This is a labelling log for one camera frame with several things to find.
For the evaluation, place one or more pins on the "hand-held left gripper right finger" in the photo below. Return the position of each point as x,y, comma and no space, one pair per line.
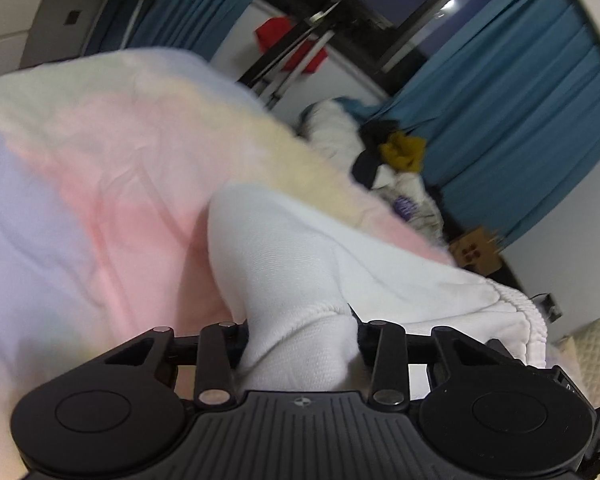
387,360

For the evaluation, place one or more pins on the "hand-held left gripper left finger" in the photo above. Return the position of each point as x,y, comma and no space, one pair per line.
216,360

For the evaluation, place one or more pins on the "white shorts with striped trim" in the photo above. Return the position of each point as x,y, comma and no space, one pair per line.
300,280

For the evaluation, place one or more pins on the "pile of mixed clothes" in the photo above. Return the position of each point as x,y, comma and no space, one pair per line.
340,135

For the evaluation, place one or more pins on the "small cardboard box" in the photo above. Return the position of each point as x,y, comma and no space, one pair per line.
475,252

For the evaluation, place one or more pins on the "mustard yellow cloth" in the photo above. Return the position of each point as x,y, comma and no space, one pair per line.
402,152

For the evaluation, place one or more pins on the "pastel rainbow blanket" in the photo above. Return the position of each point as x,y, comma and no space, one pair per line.
105,170

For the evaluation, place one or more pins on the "blue curtain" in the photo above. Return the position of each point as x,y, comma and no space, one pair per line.
200,0
520,110

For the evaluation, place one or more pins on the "red cloth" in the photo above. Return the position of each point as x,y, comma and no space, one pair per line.
290,40

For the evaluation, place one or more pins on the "white cabinet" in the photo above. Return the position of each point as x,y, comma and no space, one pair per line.
40,25

